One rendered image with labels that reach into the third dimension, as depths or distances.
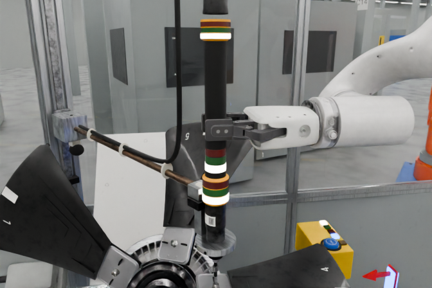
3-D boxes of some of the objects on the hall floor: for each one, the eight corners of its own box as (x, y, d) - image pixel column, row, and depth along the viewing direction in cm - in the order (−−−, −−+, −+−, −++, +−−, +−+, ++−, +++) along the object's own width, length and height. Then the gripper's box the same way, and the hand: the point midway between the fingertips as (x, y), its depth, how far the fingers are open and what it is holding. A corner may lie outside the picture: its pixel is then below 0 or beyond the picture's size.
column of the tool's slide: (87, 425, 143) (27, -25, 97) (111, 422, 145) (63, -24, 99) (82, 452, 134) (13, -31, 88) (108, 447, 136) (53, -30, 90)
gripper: (296, 92, 61) (197, 93, 58) (344, 110, 45) (211, 114, 42) (294, 131, 63) (197, 134, 60) (338, 162, 47) (210, 169, 44)
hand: (215, 126), depth 51 cm, fingers closed on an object, 4 cm apart
